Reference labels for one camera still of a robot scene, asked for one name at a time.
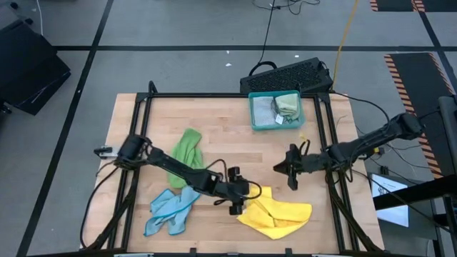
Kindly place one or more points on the teal plastic bin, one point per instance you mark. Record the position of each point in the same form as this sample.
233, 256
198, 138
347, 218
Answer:
300, 123

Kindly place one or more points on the pale green teal-edged towel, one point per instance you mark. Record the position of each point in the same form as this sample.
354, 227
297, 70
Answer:
287, 105

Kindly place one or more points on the black neighbouring rig frame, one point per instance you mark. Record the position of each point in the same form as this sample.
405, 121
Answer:
410, 194

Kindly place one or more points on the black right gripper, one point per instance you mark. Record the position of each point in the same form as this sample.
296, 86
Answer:
295, 166

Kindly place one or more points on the bright green microfiber towel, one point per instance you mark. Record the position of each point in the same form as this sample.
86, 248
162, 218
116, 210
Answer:
185, 150

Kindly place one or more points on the white paper sheet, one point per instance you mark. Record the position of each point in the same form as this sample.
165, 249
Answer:
392, 217

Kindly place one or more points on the yellow connector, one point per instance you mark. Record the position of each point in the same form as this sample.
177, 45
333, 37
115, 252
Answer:
375, 150

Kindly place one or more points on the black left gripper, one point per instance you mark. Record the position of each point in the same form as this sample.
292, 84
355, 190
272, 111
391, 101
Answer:
235, 189

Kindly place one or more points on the grey waffle weave towel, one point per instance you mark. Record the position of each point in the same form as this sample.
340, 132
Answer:
263, 110

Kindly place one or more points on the light blue teal-edged towel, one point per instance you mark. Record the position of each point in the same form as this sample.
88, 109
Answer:
168, 210

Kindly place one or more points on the black hazard-striped floor mat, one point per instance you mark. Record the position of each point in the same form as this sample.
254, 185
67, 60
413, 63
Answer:
417, 93
392, 4

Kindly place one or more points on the black perforated computer case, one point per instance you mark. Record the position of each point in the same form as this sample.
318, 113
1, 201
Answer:
285, 76

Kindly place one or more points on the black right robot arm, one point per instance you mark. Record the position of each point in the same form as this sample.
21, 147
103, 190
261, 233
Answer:
357, 146

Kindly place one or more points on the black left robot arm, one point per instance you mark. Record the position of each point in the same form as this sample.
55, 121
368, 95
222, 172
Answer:
171, 164

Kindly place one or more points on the silver aluminium extrusion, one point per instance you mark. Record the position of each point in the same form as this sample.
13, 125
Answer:
134, 255

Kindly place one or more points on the black flat case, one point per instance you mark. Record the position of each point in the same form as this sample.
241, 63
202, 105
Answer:
28, 71

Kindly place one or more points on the yellow microfiber towel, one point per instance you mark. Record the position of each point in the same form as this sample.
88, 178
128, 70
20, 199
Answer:
282, 217

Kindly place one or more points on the black plastic bracket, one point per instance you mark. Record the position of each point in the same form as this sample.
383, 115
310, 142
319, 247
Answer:
193, 252
289, 252

